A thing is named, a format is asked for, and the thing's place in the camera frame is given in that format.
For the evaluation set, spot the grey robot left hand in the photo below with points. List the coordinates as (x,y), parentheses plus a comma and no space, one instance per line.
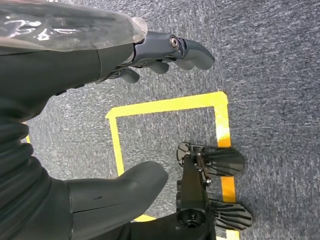
(62,49)

